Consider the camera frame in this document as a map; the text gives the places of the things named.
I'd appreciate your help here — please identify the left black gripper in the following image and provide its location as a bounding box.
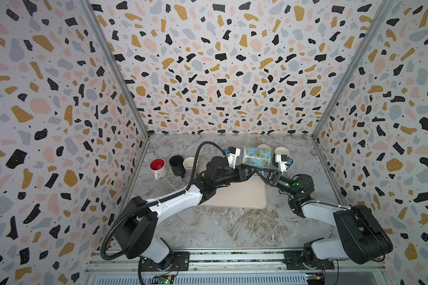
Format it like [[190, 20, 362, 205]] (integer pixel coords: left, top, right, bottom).
[[214, 166, 259, 190]]

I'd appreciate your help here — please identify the blue butterfly mug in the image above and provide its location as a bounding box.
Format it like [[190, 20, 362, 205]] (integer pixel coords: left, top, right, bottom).
[[241, 147, 272, 169]]

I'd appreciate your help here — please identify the light green mug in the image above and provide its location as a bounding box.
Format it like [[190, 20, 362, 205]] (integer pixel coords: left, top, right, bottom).
[[258, 144, 272, 152]]

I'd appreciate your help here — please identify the grey mug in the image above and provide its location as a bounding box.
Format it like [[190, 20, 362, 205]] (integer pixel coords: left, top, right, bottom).
[[183, 157, 198, 176]]

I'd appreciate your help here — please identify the black mug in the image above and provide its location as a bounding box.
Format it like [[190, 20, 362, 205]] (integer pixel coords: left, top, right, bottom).
[[169, 155, 185, 178]]

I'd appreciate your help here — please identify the white cream mug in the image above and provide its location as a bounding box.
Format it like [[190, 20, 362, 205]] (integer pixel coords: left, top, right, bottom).
[[149, 158, 169, 181]]

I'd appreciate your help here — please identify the dark green faceted mug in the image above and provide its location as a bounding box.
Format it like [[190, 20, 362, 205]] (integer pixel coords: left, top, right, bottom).
[[274, 147, 290, 157]]

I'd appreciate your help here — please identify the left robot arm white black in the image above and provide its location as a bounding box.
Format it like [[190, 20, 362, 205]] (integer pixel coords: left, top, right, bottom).
[[101, 156, 262, 264]]

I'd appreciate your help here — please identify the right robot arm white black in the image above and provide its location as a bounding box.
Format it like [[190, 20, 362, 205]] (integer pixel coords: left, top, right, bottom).
[[254, 170, 393, 268]]

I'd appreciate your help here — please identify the beige plastic tray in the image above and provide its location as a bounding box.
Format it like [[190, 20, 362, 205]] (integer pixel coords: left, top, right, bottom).
[[201, 178, 267, 210]]

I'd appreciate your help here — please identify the right circuit board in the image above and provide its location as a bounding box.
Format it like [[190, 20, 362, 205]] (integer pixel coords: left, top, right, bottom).
[[305, 273, 326, 285]]

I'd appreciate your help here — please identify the circuit board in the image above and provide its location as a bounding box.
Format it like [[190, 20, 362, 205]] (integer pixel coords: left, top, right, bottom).
[[305, 273, 326, 285], [150, 275, 175, 285]]

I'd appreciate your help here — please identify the left circuit board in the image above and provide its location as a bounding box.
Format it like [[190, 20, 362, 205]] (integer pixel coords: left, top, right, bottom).
[[150, 275, 175, 285]]

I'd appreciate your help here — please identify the black corrugated cable conduit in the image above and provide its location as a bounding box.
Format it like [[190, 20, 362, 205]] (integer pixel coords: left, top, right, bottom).
[[99, 141, 229, 261]]

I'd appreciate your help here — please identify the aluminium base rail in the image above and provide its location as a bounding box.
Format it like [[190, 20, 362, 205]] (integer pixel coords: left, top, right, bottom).
[[85, 248, 392, 285]]

